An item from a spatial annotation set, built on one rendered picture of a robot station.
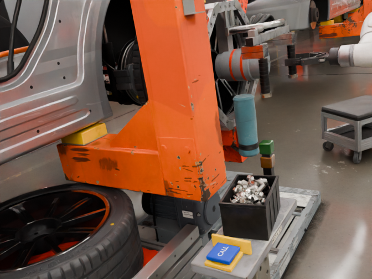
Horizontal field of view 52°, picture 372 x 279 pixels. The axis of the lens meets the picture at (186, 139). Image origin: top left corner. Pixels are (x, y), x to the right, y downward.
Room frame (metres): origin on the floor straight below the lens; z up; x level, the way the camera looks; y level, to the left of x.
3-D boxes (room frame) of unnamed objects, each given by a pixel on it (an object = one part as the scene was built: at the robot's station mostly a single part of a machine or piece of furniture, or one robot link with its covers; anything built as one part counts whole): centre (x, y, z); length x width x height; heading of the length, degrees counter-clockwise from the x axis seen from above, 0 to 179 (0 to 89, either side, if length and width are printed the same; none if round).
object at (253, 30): (1.56, -0.28, 1.03); 0.19 x 0.18 x 0.11; 55
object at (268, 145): (1.18, -0.26, 0.64); 0.04 x 0.04 x 0.04; 55
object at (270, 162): (1.18, -0.26, 0.59); 0.04 x 0.04 x 0.04; 55
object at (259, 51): (1.45, -0.31, 0.93); 0.09 x 0.05 x 0.05; 55
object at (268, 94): (1.44, -0.33, 0.83); 0.04 x 0.04 x 0.16
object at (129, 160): (1.39, 0.26, 0.69); 0.52 x 0.17 x 0.35; 55
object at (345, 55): (1.58, -0.72, 0.83); 0.09 x 0.06 x 0.09; 145
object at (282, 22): (1.72, -0.40, 1.03); 0.19 x 0.18 x 0.11; 55
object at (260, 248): (1.02, -0.15, 0.44); 0.43 x 0.17 x 0.03; 145
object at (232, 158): (1.73, -0.21, 0.48); 0.16 x 0.12 x 0.17; 55
